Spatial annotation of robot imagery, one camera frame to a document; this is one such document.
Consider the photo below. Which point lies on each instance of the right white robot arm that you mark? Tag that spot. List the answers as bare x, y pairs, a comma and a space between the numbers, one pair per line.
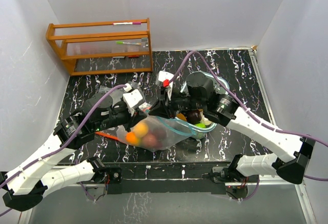
290, 154

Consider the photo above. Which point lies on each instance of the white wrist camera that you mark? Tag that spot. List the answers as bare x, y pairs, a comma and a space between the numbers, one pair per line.
163, 80
133, 96

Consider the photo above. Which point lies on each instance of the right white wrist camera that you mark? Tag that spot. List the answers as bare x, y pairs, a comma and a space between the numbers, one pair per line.
163, 80

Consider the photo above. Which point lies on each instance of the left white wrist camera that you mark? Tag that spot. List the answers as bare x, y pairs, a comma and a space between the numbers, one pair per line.
133, 96

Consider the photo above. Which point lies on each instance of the red apple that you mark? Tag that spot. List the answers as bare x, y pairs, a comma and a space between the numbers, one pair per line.
149, 141

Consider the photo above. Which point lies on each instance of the green yellow mango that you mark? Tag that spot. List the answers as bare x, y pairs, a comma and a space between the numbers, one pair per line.
138, 132

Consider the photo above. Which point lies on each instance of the green lime fruit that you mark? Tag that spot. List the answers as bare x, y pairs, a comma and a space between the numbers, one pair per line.
200, 125

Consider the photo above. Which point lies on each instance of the light blue plastic basket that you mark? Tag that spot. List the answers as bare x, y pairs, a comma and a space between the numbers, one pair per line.
199, 130

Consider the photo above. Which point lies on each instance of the green marker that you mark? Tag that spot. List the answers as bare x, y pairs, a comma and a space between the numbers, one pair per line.
127, 43

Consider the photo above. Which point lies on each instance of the orange wooden shelf rack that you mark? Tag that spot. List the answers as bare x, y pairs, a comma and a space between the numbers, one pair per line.
97, 40

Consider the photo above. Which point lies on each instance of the orange-zipper clear bag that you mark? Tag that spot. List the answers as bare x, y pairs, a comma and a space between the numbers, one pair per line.
113, 98

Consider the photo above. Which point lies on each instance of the blue-zipper clear bag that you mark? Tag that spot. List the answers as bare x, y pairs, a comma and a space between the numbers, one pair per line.
176, 132

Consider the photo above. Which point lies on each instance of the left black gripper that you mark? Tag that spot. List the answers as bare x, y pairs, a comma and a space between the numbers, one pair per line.
135, 118

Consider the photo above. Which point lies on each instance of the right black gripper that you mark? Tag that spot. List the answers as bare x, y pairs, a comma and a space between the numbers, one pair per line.
159, 108

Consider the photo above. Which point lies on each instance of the white round bun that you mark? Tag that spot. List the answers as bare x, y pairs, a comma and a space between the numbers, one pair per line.
206, 121

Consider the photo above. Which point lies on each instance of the pink white marker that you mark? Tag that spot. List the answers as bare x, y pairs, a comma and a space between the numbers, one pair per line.
127, 23

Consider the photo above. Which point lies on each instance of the orange fruit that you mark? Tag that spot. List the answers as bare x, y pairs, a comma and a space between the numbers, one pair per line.
181, 116

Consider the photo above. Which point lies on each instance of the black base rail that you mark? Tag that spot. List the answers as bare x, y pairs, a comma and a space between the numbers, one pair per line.
172, 177

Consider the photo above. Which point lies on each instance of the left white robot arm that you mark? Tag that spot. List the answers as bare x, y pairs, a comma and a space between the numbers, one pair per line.
34, 179

